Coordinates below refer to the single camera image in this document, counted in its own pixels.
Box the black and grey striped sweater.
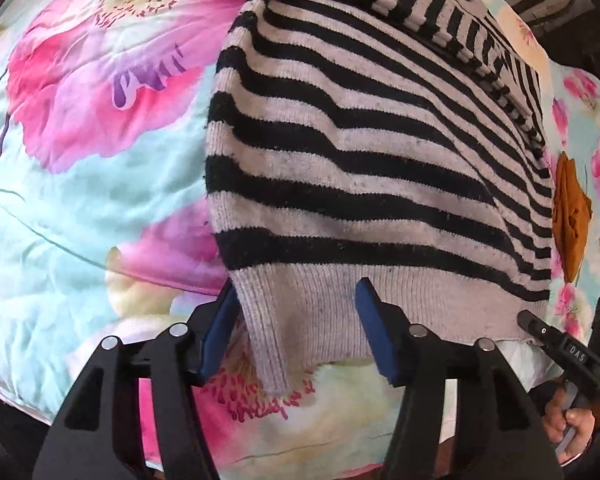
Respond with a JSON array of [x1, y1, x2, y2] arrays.
[[203, 0, 555, 395]]

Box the floral blanket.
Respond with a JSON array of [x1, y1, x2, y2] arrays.
[[0, 0, 600, 476]]

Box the person's right hand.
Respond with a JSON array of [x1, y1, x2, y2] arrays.
[[542, 385, 597, 464]]

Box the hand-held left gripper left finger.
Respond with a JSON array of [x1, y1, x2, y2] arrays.
[[32, 276, 241, 480]]

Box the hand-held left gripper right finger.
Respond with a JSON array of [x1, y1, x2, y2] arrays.
[[355, 277, 566, 480]]

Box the orange cloth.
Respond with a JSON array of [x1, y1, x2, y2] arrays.
[[551, 152, 594, 285]]

